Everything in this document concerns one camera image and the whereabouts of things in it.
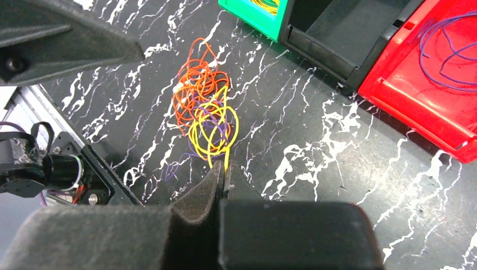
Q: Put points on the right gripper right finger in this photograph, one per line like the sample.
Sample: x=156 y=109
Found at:
x=255 y=233

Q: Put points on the green plastic bin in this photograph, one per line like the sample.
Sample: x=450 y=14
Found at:
x=267 y=17

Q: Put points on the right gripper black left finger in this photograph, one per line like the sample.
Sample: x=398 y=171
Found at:
x=182 y=235

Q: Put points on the black plastic bin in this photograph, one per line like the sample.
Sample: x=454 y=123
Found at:
x=343 y=37

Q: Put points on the red plastic bin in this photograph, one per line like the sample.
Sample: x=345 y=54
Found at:
x=426 y=76

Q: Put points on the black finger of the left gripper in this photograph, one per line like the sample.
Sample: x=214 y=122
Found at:
x=46 y=40

